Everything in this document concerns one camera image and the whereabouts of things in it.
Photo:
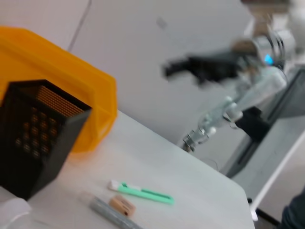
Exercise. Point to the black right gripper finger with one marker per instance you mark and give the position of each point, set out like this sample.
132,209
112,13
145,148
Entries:
178,61
176,71

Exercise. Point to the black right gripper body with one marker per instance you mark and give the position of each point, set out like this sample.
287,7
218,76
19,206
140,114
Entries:
214,69

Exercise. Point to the green utility knife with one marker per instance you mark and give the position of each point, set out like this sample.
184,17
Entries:
145,193

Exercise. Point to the beige eraser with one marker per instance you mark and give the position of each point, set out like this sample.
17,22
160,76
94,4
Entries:
122,205

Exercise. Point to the grey pen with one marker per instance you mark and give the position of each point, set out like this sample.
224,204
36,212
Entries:
112,212

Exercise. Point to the clear water bottle green label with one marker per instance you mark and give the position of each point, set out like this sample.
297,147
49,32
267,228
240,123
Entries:
12,212

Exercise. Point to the black mesh pen holder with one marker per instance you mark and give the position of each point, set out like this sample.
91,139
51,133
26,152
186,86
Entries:
35,143

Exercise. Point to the white humanoid robot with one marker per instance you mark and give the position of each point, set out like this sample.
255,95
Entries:
257,93

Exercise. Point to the yellow plastic bin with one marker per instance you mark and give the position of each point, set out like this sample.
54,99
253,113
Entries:
78,78

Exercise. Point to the dark blue fabric object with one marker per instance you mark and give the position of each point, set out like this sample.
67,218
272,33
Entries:
295,212

